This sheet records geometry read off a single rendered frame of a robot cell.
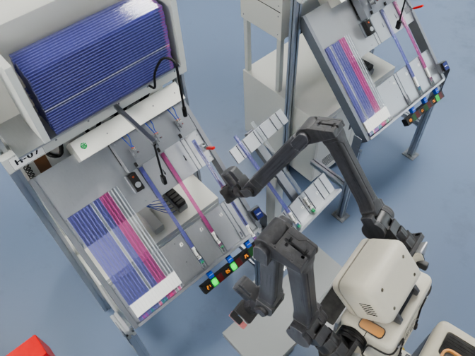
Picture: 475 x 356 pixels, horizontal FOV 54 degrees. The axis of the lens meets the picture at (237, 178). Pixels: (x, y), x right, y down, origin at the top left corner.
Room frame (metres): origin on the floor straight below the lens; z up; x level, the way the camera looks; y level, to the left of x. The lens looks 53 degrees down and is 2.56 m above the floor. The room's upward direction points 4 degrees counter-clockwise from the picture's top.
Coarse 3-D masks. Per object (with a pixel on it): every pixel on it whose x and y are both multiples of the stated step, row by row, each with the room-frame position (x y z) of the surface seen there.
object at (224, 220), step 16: (224, 208) 1.15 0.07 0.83; (240, 208) 1.17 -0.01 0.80; (192, 224) 1.07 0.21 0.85; (224, 224) 1.10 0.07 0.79; (240, 224) 1.11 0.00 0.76; (176, 240) 1.00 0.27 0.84; (192, 240) 1.01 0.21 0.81; (208, 240) 1.03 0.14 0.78; (224, 240) 1.04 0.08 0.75; (176, 256) 0.95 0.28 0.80; (192, 256) 0.96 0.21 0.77; (208, 256) 0.97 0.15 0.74; (176, 272) 0.89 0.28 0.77; (192, 272) 0.90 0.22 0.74; (112, 288) 0.80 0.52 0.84; (128, 304) 0.76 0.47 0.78
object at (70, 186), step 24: (192, 144) 1.35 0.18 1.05; (72, 168) 1.16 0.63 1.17; (96, 168) 1.18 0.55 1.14; (120, 168) 1.20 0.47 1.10; (144, 168) 1.22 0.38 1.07; (168, 168) 1.24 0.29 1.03; (192, 168) 1.27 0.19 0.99; (48, 192) 1.06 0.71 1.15; (72, 192) 1.08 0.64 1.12; (96, 192) 1.10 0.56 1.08; (144, 192) 1.14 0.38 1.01
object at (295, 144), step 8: (296, 136) 0.96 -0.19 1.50; (304, 136) 0.94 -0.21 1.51; (288, 144) 0.99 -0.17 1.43; (296, 144) 0.95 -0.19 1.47; (304, 144) 0.94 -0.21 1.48; (280, 152) 1.00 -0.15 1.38; (288, 152) 0.98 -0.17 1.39; (296, 152) 0.97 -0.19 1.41; (272, 160) 1.01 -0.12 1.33; (280, 160) 0.99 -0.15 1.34; (288, 160) 0.98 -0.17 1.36; (264, 168) 1.01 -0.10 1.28; (272, 168) 1.00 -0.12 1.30; (280, 168) 0.98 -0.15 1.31; (256, 176) 1.02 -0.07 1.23; (264, 176) 1.01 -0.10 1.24; (272, 176) 0.99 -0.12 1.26; (248, 184) 1.02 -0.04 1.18; (256, 184) 1.01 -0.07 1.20; (264, 184) 1.00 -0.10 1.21; (256, 192) 1.00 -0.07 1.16
